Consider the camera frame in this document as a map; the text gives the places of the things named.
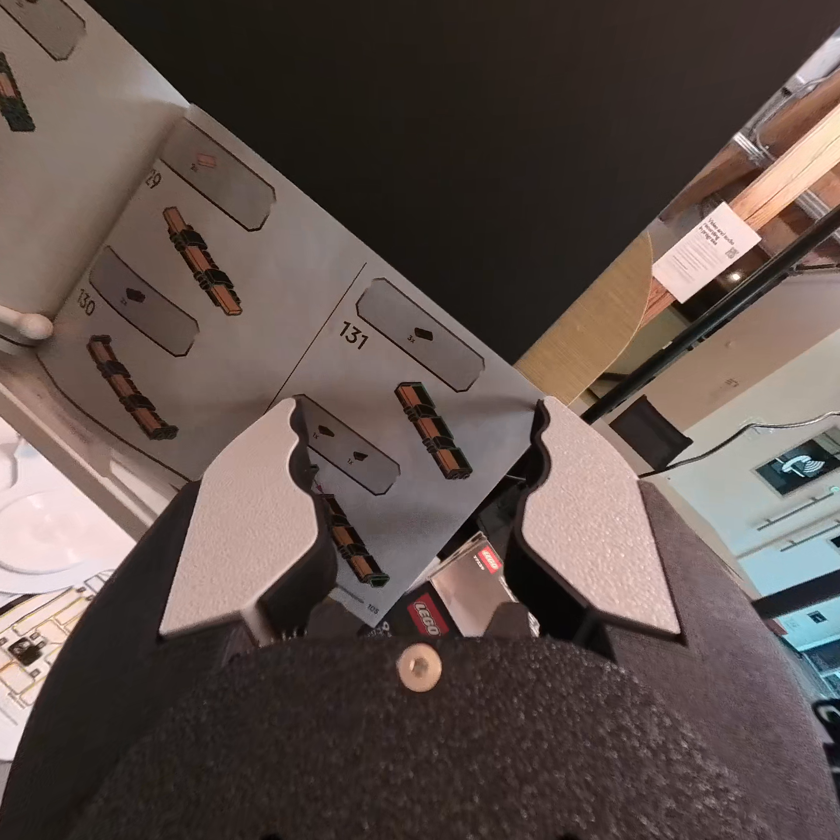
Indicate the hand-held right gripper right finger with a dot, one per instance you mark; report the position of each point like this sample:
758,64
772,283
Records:
590,525

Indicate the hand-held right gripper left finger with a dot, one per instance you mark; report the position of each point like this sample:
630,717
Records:
243,525

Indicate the lego set box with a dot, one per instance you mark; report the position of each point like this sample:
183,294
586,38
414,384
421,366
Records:
459,590

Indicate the lego instruction booklet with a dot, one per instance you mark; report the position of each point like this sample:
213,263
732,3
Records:
262,295

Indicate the lego sticker sheet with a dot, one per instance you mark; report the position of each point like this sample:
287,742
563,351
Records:
39,643

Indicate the dark flat rectangular panel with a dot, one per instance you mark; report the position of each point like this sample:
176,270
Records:
649,433

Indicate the white book stand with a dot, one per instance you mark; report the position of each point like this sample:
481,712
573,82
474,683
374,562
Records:
39,525

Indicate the white paper notice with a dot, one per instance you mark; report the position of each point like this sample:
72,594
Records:
705,253

